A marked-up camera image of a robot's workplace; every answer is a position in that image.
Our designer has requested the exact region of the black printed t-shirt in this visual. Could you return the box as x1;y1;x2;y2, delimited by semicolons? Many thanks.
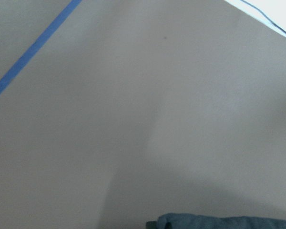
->
145;213;286;229

